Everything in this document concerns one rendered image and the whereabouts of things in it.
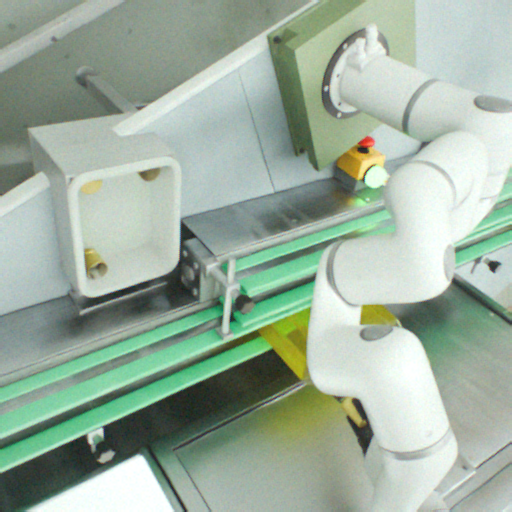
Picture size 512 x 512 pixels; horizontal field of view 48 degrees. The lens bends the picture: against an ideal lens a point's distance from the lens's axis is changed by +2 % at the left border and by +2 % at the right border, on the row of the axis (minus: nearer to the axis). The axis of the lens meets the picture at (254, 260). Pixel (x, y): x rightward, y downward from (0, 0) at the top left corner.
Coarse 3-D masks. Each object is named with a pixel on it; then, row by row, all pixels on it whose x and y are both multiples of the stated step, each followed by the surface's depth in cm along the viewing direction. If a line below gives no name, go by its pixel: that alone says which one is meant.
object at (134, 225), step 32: (160, 160) 83; (96, 192) 88; (128, 192) 92; (160, 192) 92; (96, 224) 92; (128, 224) 95; (160, 224) 96; (128, 256) 97; (160, 256) 98; (96, 288) 91
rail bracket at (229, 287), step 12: (204, 264) 93; (216, 264) 93; (228, 264) 87; (216, 276) 92; (228, 276) 89; (228, 288) 89; (228, 300) 91; (240, 300) 87; (252, 300) 87; (228, 312) 93; (240, 312) 88; (228, 324) 95; (228, 336) 96
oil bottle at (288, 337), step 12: (276, 324) 102; (288, 324) 102; (300, 324) 103; (264, 336) 106; (276, 336) 102; (288, 336) 100; (300, 336) 100; (276, 348) 103; (288, 348) 100; (300, 348) 98; (288, 360) 101; (300, 360) 98; (300, 372) 99; (312, 384) 98
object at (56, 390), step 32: (192, 320) 99; (96, 352) 91; (128, 352) 92; (160, 352) 93; (192, 352) 93; (32, 384) 85; (64, 384) 86; (96, 384) 86; (0, 416) 80; (32, 416) 81
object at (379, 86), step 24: (360, 48) 92; (336, 72) 94; (360, 72) 93; (384, 72) 90; (408, 72) 89; (336, 96) 98; (360, 96) 93; (384, 96) 90; (408, 96) 87; (384, 120) 92
